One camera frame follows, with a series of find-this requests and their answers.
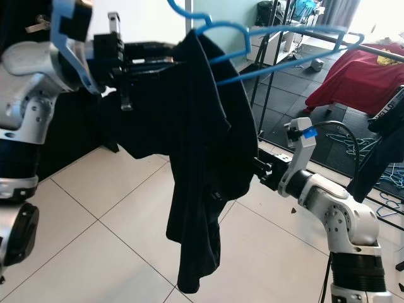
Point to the black metal clothes rack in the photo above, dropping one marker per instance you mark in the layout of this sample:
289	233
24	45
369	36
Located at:
379	43

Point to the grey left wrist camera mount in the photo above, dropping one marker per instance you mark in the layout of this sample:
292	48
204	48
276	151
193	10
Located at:
69	31

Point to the blue plastic clothes hanger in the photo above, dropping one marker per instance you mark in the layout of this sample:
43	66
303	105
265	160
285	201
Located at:
221	26

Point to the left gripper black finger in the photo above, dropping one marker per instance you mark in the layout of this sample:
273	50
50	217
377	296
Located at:
154	49
151	66

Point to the red cloth with yellow emblem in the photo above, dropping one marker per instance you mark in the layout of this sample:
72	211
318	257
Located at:
360	76

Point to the blue bag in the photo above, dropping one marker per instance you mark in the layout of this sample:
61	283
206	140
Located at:
302	9

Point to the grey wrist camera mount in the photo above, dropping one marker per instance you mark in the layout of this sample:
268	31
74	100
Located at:
69	31
303	151

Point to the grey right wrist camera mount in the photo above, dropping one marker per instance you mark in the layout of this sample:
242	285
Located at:
303	151

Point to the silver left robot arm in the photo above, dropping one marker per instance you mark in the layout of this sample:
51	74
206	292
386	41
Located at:
25	69

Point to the blue tape tag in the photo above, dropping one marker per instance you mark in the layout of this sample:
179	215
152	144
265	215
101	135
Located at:
309	132

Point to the black door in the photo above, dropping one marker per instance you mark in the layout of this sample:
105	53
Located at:
76	139

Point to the black bag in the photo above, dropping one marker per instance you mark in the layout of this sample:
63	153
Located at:
268	8

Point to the black T-shirt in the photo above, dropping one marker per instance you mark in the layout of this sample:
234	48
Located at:
196	126

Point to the white cabinet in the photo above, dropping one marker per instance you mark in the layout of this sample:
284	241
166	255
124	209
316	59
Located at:
278	43

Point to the grey curtain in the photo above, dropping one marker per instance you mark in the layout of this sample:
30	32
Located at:
334	11

